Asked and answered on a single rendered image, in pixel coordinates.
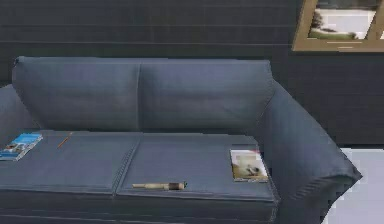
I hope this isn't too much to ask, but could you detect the blue book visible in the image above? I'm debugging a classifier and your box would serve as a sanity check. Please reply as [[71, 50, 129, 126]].
[[0, 132, 44, 162]]

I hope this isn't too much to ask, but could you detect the dark blue sofa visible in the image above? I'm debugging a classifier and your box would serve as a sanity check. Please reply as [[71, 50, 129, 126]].
[[0, 55, 364, 224]]

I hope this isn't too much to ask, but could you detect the white and tan book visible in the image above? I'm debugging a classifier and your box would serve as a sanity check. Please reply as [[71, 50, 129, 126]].
[[229, 148, 269, 183]]

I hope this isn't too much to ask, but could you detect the tan and brown pen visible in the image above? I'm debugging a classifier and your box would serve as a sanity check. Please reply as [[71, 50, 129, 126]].
[[131, 181, 188, 191]]

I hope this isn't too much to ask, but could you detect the orange pencil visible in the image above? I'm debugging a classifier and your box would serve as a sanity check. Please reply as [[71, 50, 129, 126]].
[[56, 132, 74, 149]]

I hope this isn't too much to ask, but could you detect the tan framed window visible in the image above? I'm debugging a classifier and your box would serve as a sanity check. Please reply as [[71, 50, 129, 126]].
[[292, 0, 384, 53]]

